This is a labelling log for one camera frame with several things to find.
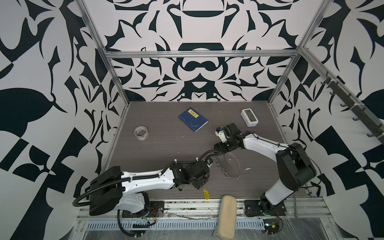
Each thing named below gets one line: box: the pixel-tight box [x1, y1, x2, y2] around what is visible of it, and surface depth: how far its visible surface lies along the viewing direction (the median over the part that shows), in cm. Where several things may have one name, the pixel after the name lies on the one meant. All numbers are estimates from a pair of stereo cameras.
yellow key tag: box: [204, 189, 210, 201], surface depth 80 cm
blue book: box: [178, 107, 208, 133], surface depth 110 cm
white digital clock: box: [240, 108, 259, 128], surface depth 107 cm
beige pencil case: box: [214, 195, 237, 240], surface depth 70 cm
